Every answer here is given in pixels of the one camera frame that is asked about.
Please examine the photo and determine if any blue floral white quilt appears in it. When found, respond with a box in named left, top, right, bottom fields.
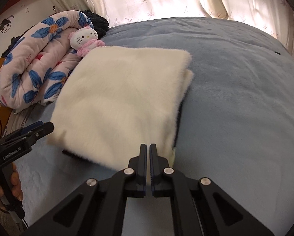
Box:
left=0, top=10, right=94, bottom=110

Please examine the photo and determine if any cartoon face wall sticker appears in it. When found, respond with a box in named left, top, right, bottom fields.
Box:
left=0, top=15, right=15, bottom=34

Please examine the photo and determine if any white pink cat plush toy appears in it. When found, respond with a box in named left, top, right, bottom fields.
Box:
left=68, top=25, right=106, bottom=58

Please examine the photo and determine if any light green black-trimmed garment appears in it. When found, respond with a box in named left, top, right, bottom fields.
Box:
left=62, top=101, right=184, bottom=168

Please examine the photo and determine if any blue plush bed blanket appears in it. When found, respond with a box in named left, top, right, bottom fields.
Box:
left=14, top=17, right=294, bottom=236

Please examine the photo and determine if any beige striped bedsheet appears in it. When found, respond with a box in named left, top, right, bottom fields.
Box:
left=5, top=103, right=42, bottom=135

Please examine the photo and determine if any person's left hand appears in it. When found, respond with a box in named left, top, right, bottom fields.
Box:
left=0, top=164, right=24, bottom=211

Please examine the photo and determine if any cream fuzzy braided cardigan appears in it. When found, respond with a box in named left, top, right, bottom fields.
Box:
left=47, top=45, right=194, bottom=173

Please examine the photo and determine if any dark cloth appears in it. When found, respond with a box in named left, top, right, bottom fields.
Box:
left=2, top=27, right=32, bottom=57

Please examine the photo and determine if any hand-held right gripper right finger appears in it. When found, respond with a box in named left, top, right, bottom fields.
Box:
left=149, top=143, right=275, bottom=236

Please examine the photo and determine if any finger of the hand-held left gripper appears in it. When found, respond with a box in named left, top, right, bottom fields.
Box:
left=0, top=122, right=55, bottom=148
left=1, top=121, right=44, bottom=143

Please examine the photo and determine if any orange board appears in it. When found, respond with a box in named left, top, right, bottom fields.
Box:
left=0, top=56, right=15, bottom=141

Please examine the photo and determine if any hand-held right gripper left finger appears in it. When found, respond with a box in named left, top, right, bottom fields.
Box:
left=22, top=144, right=147, bottom=236

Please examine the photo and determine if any black knit cloth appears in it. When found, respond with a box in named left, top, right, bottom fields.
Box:
left=82, top=10, right=110, bottom=39

